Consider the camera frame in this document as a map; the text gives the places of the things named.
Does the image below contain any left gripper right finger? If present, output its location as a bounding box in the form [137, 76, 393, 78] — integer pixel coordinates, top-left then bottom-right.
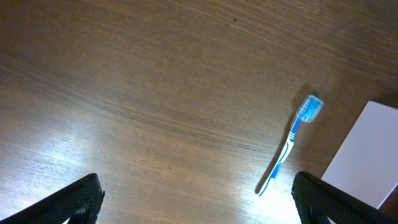
[291, 171, 397, 224]

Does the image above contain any blue white toothbrush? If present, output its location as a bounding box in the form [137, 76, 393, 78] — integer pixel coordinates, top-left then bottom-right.
[259, 95, 324, 196]

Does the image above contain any white cardboard box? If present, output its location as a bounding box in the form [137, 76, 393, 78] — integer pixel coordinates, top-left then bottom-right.
[322, 101, 397, 209]

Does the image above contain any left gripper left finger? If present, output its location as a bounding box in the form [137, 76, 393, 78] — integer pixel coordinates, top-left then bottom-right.
[1, 173, 105, 224]

